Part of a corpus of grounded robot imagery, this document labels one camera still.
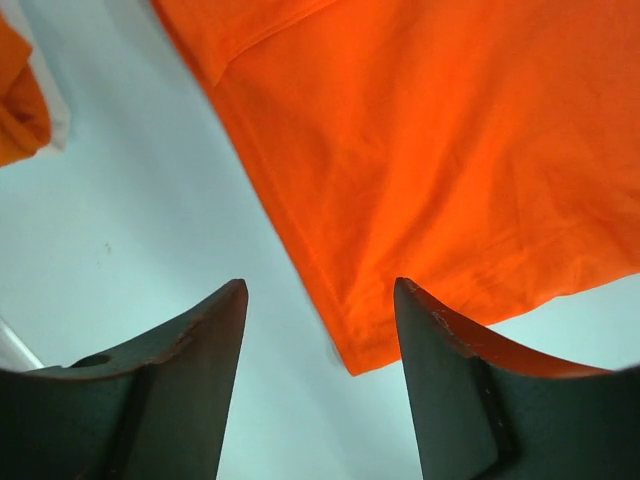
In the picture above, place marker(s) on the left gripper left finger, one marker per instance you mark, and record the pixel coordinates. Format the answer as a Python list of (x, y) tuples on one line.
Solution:
[(153, 407)]

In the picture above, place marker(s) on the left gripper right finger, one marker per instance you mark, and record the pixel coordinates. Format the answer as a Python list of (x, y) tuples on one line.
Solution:
[(486, 407)]

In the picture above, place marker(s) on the orange t shirt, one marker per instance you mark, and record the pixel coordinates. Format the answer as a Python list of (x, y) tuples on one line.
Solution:
[(25, 122), (487, 150)]

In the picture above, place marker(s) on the folded white t shirt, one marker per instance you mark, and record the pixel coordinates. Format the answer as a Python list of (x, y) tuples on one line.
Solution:
[(59, 113)]

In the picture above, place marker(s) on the folded orange t shirt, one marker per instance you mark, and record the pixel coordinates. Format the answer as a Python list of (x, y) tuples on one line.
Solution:
[(25, 122)]

